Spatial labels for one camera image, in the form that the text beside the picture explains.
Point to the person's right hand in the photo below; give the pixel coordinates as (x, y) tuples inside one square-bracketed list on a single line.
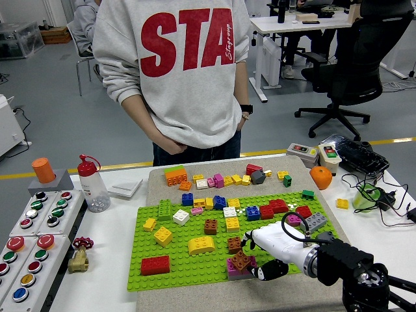
[(169, 144)]

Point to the person's left hand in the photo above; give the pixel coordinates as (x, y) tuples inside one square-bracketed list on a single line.
[(243, 121)]

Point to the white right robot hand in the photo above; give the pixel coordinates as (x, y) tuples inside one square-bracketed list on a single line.
[(279, 243)]

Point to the brown square toy brick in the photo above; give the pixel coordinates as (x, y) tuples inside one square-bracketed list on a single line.
[(234, 245), (211, 226), (240, 260)]

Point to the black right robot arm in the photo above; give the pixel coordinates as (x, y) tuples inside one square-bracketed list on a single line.
[(344, 256)]

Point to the person's left forearm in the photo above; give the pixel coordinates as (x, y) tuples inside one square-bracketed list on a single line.
[(243, 87)]

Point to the person's right forearm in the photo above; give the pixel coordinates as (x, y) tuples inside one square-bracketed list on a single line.
[(138, 117)]

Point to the flat light green brick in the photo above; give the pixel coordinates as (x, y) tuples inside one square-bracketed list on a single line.
[(174, 169)]

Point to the pink square toy brick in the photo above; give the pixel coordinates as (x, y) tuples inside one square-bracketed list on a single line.
[(218, 180), (293, 220)]

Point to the large orange toy brick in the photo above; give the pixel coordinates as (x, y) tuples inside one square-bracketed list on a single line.
[(175, 178)]

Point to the red square toy brick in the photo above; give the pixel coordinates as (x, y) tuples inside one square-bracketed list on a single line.
[(304, 211), (266, 212)]

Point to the red sloped toy brick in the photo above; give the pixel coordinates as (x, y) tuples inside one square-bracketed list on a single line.
[(278, 205), (253, 168)]

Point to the blue square toy brick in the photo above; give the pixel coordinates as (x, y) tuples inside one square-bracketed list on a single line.
[(219, 202), (187, 199), (252, 213)]

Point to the long grey toy brick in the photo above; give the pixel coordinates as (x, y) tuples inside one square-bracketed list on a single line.
[(317, 221)]

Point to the small orange toy brick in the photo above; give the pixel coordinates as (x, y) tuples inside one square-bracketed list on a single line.
[(185, 185)]

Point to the yellow square toy brick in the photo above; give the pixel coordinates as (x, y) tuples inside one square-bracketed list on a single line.
[(232, 224), (198, 178), (228, 181), (246, 179), (162, 236), (236, 179), (342, 203), (233, 203), (282, 175)]

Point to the white square toy brick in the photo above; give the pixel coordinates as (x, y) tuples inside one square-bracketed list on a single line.
[(201, 184), (180, 217), (229, 212)]

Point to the long pink toy brick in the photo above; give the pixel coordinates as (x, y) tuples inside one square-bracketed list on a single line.
[(231, 272)]

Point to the small pink toy brick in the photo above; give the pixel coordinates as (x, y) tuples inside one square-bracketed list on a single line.
[(211, 182)]

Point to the dark green toy brick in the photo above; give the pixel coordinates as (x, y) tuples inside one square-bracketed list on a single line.
[(307, 194)]

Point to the dark grey roof brick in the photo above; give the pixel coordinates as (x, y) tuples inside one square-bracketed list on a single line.
[(258, 176)]

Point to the small dark green brick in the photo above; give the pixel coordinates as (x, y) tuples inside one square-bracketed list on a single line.
[(287, 180)]

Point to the tall green toy brick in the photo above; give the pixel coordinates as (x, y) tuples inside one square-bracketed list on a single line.
[(164, 209)]

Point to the flat yellow toy brick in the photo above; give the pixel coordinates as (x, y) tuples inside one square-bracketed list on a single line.
[(199, 203)]

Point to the narrow yellow toy brick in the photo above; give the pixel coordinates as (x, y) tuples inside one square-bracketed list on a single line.
[(209, 203)]

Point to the flat pink toy brick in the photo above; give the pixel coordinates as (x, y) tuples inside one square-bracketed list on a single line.
[(196, 211)]

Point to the yellow arched toy brick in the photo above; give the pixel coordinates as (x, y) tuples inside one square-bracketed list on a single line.
[(201, 245)]

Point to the small yellow toy brick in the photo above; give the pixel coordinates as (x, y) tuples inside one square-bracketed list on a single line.
[(149, 224)]

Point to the green studded baseplate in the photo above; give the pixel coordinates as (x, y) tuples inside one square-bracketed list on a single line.
[(182, 260)]

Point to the long red toy brick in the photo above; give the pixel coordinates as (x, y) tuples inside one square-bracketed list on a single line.
[(155, 265)]

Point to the black wristwatch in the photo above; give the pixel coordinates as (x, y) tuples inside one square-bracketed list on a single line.
[(246, 109)]

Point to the small white yellow piece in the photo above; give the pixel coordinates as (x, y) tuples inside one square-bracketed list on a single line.
[(268, 173)]

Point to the white computer tower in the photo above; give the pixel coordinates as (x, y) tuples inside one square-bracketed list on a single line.
[(271, 65)]

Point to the orange fruit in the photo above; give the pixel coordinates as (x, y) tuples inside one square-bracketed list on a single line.
[(321, 177)]

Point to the seated person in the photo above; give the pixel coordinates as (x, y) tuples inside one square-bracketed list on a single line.
[(295, 48), (83, 29)]

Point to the clear bottle red cap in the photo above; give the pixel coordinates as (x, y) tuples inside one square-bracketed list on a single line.
[(92, 191)]

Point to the translucent green cup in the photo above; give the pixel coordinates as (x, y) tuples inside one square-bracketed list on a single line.
[(364, 201)]

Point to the grey-brown foam mat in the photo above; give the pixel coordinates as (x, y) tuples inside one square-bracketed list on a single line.
[(195, 299)]

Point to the white desk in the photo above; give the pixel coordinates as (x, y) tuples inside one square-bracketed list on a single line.
[(292, 27), (395, 71)]

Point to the grey square block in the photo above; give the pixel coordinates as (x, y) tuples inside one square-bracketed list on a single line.
[(61, 185)]

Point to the black power adapter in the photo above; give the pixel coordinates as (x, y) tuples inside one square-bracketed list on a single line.
[(386, 200)]

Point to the black bottle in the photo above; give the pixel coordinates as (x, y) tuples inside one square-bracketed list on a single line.
[(282, 11)]

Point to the black device in plastic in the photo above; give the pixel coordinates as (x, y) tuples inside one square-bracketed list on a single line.
[(357, 156)]

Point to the black phone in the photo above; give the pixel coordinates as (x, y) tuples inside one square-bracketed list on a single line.
[(311, 22)]

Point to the wooden box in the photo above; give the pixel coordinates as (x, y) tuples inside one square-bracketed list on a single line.
[(305, 17)]

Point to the orange cylinder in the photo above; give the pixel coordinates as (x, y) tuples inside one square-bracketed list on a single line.
[(44, 169)]

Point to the four-button control box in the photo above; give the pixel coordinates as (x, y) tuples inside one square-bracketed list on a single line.
[(57, 212), (31, 213)]

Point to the black office chair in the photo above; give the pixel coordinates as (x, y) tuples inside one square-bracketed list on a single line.
[(364, 65)]

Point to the small black box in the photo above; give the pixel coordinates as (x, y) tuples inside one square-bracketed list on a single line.
[(412, 215)]

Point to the brass valve red handwheel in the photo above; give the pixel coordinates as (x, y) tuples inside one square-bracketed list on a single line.
[(78, 261)]

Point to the wooden crate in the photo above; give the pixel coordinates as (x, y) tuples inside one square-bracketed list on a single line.
[(57, 36)]

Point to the white cabinet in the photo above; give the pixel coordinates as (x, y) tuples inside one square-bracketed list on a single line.
[(8, 126)]

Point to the emergency stop control box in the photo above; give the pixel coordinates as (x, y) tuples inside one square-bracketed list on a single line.
[(34, 267), (9, 256)]

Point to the transparent storage box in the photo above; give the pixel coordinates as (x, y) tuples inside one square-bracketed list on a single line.
[(19, 40)]

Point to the white wall switch plate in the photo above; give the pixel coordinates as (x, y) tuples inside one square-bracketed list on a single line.
[(125, 188)]

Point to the grey two-button switch box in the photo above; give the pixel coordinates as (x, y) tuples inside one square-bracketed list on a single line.
[(300, 152)]

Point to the white two-button switch box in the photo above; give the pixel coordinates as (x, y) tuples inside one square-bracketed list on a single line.
[(329, 159)]

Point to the metal frame chair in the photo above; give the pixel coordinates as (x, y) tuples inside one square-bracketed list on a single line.
[(85, 58)]

